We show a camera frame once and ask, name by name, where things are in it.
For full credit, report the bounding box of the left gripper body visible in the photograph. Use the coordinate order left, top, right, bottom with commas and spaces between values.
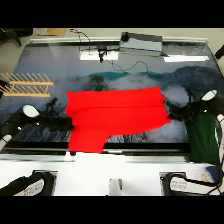
49, 116, 76, 133

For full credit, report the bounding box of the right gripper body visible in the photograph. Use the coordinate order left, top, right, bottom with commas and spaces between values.
167, 105, 188, 122

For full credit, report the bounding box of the red T-shirt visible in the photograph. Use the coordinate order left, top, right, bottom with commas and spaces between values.
65, 85, 172, 155

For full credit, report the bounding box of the dark green garment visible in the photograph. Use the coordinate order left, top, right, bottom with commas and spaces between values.
184, 111, 221, 165

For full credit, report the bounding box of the wooden rack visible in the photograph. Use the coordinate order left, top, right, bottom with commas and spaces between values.
0, 71, 56, 98

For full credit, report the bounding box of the blue garment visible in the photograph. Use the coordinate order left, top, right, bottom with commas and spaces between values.
205, 165, 224, 183

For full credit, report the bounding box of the grey flat box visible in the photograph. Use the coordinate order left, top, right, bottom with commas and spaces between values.
118, 31, 170, 58

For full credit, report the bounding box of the silver frame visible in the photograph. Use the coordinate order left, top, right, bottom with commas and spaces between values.
0, 35, 224, 197

